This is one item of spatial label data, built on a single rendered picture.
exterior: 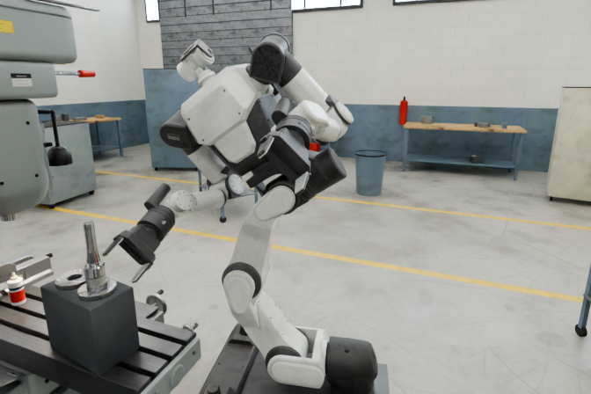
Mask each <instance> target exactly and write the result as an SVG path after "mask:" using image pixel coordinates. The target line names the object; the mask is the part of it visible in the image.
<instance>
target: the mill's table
mask: <svg viewBox="0 0 591 394"><path fill-rule="evenodd" d="M25 293H26V302H25V303H23V304H21V305H19V306H13V305H11V299H10V296H7V295H4V296H3V299H1V300H0V360H1V361H4V362H7V363H9V364H11V365H13V366H16V367H18V368H21V369H23V370H26V371H28V372H31V373H33V374H35V375H37V376H41V377H43V378H46V379H48V380H49V381H52V382H54V383H58V384H60V385H62V386H64V387H67V388H69V389H72V390H75V391H77V392H80V393H82V394H170V393H171V392H172V390H173V389H174V388H175V387H176V386H178V385H179V383H180V382H181V380H182V378H183V377H184V376H185V375H186V374H187V373H188V372H189V370H190V369H191V368H192V367H193V366H194V365H195V364H196V362H197V361H198V360H199V359H200V358H201V339H200V338H199V337H196V332H192V331H188V330H186V329H182V328H179V327H176V326H173V325H168V324H165V323H161V322H158V321H155V320H152V319H148V318H146V317H140V316H136V319H137V327H138V335H139V342H140V347H139V348H138V349H137V350H136V351H134V352H133V353H132V354H131V355H129V356H128V357H126V358H125V359H124V360H122V361H121V362H119V363H118V364H116V365H115V366H114V367H112V368H110V369H109V370H108V371H106V372H105V373H104V374H103V375H102V376H98V375H97V374H95V373H93V372H92V371H90V370H89V369H87V368H85V367H84V366H82V365H80V364H79V363H77V362H75V361H73V360H72V359H70V358H69V357H68V356H66V355H64V354H62V353H60V352H59V351H57V350H55V349H54V348H52V347H51V346H50V340H49V336H48V330H47V321H46V317H45V311H44V307H43V302H42V297H41V292H40V288H39V287H35V286H33V285H31V286H29V287H27V288H25Z"/></svg>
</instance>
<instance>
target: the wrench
mask: <svg viewBox="0 0 591 394"><path fill-rule="evenodd" d="M36 1H41V2H46V3H51V4H59V5H64V6H69V7H73V8H78V9H83V10H87V11H100V9H96V8H91V7H87V6H82V5H78V4H70V3H65V2H61V1H56V0H36Z"/></svg>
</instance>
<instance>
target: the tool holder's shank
mask: <svg viewBox="0 0 591 394"><path fill-rule="evenodd" d="M83 227H84V239H85V245H86V251H87V259H86V263H87V264H89V266H97V265H98V264H99V262H100V260H101V259H100V256H99V252H98V247H97V240H96V234H95V227H94V222H86V223H83Z"/></svg>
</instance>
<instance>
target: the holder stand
mask: <svg viewBox="0 0 591 394"><path fill-rule="evenodd" d="M106 279H107V286H106V288H104V289H102V290H100V291H96V292H90V291H88V290H87V287H86V281H85V276H84V269H83V268H81V269H78V270H74V271H70V272H67V273H65V274H62V275H60V276H59V277H58V278H57V279H56V280H54V281H51V282H49V283H47V284H45V285H42V286H40V292H41V297H42V302H43V307H44V311H45V317H46V321H47V330H48V336H49V340H50V346H51V347H52V348H54V349H55V350H57V351H59V352H60V353H62V354H64V355H66V356H68V357H69V358H70V359H72V360H73V361H75V362H77V363H79V364H80V365H82V366H84V367H85V368H87V369H89V370H90V371H92V372H93V373H95V374H97V375H98V376H102V375H103V374H104V373H105V372H106V371H108V370H109V369H110V368H112V367H114V366H115V365H116V364H118V363H119V362H121V361H122V360H124V359H125V358H126V357H128V356H129V355H131V354H132V353H133V352H134V351H136V350H137V349H138V348H139V347H140V342H139V335H138V327H137V319H136V312H135V297H134V290H133V287H130V286H129V285H126V284H124V283H121V282H119V281H116V280H114V279H111V278H108V277H106Z"/></svg>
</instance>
